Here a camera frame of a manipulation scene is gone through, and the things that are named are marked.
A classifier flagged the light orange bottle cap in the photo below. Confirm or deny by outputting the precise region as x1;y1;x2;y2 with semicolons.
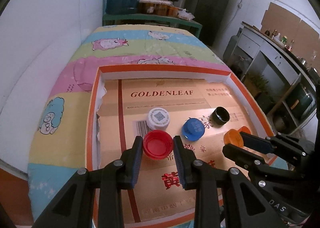
223;129;244;148

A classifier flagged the dark orange bottle cap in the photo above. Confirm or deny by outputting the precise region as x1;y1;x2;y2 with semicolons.
238;126;251;134

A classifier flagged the red bottle cap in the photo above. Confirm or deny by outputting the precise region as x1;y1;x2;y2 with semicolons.
143;130;174;160

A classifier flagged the blue bottle cap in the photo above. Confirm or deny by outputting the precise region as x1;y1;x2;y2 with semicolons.
182;118;205;142

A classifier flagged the black bottle cap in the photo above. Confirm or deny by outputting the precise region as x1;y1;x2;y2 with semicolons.
210;106;230;126

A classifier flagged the white bottle cap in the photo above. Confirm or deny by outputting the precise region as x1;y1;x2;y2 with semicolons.
146;108;170;131

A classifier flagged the white kitchen counter cabinet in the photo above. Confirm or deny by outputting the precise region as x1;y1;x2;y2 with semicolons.
223;22;318;140

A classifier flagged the shallow orange-rimmed cardboard tray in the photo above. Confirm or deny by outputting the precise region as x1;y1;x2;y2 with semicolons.
86;64;273;227

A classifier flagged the potted green plant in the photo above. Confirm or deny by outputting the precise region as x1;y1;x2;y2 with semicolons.
243;74;268;98

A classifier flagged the colourful cartoon quilt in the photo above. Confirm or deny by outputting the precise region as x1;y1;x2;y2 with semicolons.
28;25;231;219

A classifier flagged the green metal table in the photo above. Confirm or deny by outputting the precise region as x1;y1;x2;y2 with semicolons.
102;13;202;38

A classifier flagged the black refrigerator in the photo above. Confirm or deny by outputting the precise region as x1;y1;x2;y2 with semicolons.
184;0;229;46

